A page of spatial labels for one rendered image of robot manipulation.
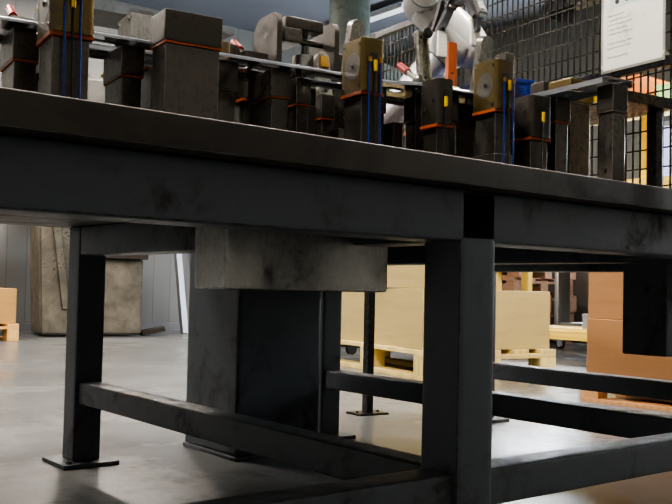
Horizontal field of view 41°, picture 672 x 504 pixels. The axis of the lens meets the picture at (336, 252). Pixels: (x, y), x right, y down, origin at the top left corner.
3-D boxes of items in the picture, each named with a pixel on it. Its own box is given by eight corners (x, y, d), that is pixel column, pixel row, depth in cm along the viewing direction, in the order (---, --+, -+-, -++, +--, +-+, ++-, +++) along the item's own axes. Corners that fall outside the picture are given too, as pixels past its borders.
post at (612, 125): (612, 208, 207) (613, 82, 208) (595, 209, 211) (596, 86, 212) (627, 209, 209) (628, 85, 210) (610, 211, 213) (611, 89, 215)
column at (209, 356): (182, 445, 285) (188, 235, 287) (264, 437, 304) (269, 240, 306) (234, 461, 261) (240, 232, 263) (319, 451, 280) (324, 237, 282)
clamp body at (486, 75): (501, 207, 206) (504, 55, 207) (468, 210, 216) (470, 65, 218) (523, 209, 209) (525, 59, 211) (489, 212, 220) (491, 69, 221)
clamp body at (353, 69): (365, 197, 190) (368, 32, 192) (336, 201, 201) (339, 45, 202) (391, 199, 194) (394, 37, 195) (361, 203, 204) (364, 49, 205)
